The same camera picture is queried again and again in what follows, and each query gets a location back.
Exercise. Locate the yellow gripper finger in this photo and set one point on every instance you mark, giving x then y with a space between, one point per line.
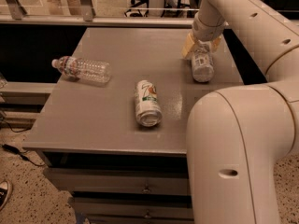
190 45
214 44

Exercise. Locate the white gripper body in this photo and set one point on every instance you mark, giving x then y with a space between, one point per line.
206 34

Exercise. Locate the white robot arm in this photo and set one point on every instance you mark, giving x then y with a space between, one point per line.
236 135

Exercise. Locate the clear plastic water bottle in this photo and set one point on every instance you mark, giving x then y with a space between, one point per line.
79 68

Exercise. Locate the white soda can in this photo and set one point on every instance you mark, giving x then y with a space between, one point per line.
147 110

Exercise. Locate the grey drawer cabinet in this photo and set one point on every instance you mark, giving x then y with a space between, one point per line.
85 126

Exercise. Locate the metal glass railing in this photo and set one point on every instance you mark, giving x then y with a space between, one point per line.
173 13

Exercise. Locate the top grey drawer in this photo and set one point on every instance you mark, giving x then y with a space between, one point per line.
130 182

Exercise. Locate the grey drawer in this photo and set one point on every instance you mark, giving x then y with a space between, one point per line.
148 208
130 182

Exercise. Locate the lower grey drawer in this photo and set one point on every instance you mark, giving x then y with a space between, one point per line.
148 208

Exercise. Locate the black white sneaker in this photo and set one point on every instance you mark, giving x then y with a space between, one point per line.
5 193

